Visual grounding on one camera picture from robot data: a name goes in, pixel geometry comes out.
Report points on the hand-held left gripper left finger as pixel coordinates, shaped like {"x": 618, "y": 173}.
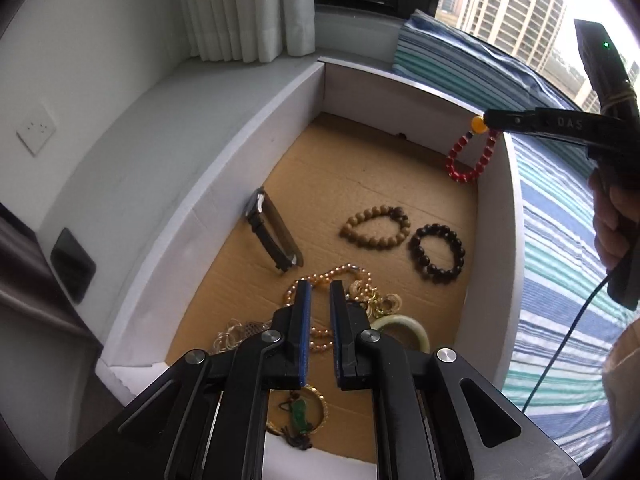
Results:
{"x": 306, "y": 340}

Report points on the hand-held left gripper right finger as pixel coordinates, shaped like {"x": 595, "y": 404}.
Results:
{"x": 336, "y": 335}

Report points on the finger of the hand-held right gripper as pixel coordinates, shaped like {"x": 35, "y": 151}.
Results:
{"x": 525, "y": 121}

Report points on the white cardboard box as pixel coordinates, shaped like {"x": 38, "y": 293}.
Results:
{"x": 200, "y": 200}

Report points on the person's right hand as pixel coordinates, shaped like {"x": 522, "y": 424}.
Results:
{"x": 605, "y": 230}

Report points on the pale jade bangle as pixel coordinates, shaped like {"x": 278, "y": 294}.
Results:
{"x": 400, "y": 321}

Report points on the gold bangle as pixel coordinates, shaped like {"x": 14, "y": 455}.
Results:
{"x": 320, "y": 410}

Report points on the high-rise buildings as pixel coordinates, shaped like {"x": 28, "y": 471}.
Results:
{"x": 515, "y": 5}

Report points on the striped bed sheet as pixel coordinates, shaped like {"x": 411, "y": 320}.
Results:
{"x": 550, "y": 260}

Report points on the person's brown clothing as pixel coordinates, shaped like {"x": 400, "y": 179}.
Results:
{"x": 625, "y": 370}

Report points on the white curtain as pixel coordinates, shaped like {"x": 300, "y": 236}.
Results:
{"x": 240, "y": 5}

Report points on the black wall outlet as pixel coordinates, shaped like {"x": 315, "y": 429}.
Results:
{"x": 72, "y": 265}

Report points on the white wall socket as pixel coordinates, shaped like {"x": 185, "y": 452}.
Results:
{"x": 36, "y": 129}

